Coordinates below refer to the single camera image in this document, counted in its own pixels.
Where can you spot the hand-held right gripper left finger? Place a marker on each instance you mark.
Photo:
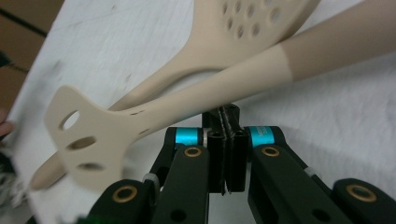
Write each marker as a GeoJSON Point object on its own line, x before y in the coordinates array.
{"type": "Point", "coordinates": [216, 155]}

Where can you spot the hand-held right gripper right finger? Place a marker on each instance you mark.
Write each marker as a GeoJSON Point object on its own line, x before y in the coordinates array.
{"type": "Point", "coordinates": [239, 155]}

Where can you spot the beige spatula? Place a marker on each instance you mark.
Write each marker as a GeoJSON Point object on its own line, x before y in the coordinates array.
{"type": "Point", "coordinates": [218, 90]}

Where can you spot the beige skimmer spoon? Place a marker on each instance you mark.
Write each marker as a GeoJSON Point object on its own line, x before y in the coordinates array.
{"type": "Point", "coordinates": [205, 46]}

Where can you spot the brown cardboard box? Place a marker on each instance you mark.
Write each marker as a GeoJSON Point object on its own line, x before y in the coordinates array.
{"type": "Point", "coordinates": [15, 53]}

